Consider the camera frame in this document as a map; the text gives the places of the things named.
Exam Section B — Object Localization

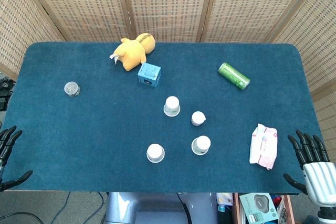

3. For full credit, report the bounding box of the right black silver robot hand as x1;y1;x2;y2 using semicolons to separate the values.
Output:
282;129;336;208

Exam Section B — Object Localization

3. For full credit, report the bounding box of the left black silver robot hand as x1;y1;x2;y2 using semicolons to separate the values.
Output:
0;125;34;193

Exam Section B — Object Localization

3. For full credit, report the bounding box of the white floral paper cup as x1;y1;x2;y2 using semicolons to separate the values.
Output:
146;143;165;164
191;135;212;156
163;95;181;117

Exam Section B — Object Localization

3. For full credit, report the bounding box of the black electronics pile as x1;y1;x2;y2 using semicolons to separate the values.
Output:
0;76;14;112

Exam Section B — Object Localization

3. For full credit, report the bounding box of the pink white wet wipes pack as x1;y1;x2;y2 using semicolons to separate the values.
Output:
248;123;278;170

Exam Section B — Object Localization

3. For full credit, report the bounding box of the teal product box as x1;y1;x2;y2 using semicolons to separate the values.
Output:
238;192;279;224

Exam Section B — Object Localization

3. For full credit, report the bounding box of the clear round plastic jar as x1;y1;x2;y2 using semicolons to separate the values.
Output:
64;81;81;98

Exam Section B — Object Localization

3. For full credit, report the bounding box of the white printed packet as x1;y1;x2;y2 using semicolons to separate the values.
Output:
216;192;234;206

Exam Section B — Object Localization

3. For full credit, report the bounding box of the dark blue table cloth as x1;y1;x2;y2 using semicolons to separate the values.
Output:
0;41;332;196

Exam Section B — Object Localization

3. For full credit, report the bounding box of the green drink can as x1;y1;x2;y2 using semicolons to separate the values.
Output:
218;62;251;90

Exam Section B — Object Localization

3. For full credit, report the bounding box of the grey robot torso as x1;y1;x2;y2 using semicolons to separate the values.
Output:
104;191;218;224

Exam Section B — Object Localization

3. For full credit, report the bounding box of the small white plastic jar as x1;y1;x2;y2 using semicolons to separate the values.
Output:
191;111;206;126

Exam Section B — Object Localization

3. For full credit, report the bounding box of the yellow plush toy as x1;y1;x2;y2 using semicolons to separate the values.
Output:
109;33;156;72

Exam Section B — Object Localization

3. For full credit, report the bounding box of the light blue cardboard box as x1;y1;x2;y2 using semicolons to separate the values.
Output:
137;62;162;88

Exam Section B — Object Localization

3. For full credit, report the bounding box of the wicker folding screen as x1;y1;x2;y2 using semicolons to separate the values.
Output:
0;0;336;163

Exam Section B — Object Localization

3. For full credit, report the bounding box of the blue floor cable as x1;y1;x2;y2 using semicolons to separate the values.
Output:
51;191;72;222

